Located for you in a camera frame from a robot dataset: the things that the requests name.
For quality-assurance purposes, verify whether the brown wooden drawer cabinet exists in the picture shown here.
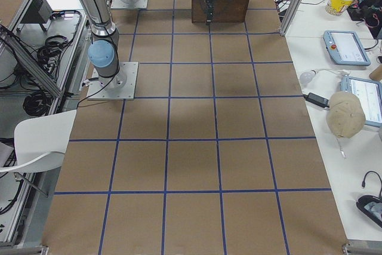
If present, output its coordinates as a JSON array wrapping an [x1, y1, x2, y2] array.
[[192, 0, 249, 24]]

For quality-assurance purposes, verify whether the black open case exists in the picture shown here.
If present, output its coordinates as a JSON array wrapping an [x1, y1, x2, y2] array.
[[356, 195, 381, 227]]

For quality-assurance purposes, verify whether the white light bulb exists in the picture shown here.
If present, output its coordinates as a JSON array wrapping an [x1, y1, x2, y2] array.
[[299, 70, 317, 85]]

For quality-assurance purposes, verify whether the black power adapter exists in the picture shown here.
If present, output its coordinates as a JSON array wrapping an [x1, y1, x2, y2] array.
[[303, 93, 329, 108]]

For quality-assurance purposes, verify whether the blue teach pendant far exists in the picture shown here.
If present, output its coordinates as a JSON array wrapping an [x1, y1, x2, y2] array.
[[323, 30, 371, 66]]

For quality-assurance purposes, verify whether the blue teach pendant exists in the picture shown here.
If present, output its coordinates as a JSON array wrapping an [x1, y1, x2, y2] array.
[[340, 76, 381, 127], [323, 30, 371, 66]]

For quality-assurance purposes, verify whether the beige baseball cap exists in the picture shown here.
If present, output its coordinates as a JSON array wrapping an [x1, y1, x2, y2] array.
[[326, 91, 366, 138]]

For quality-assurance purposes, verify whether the blue teach pendant near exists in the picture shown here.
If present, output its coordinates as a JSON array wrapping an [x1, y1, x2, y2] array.
[[340, 76, 381, 127]]

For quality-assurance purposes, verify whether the cardboard tube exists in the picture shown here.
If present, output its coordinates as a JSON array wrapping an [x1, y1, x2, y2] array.
[[369, 66, 382, 81]]

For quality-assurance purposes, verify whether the white plastic chair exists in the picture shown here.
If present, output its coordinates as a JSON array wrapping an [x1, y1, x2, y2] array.
[[1, 110, 76, 173]]

